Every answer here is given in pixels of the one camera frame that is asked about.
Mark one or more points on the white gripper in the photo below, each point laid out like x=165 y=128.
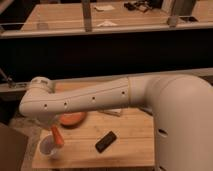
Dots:
x=45 y=122

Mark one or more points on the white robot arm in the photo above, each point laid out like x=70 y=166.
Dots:
x=181 y=105

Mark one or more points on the white ceramic cup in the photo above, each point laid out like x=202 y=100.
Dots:
x=47 y=147

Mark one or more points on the orange bowl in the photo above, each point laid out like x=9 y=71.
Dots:
x=72 y=119

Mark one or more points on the black rectangular block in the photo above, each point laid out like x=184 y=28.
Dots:
x=105 y=141

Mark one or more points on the wooden table board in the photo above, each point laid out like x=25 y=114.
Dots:
x=134 y=146

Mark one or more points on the white paper on bench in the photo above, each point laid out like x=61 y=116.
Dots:
x=104 y=8

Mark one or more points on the black tools on bench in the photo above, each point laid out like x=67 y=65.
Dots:
x=141 y=6

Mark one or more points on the metal clamp on rail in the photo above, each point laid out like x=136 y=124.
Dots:
x=10 y=82

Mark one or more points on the metal post left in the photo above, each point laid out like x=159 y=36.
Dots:
x=87 y=15

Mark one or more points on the metal post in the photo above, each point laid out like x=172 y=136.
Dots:
x=177 y=10
x=87 y=15

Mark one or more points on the metal post right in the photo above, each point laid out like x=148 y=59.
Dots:
x=177 y=10

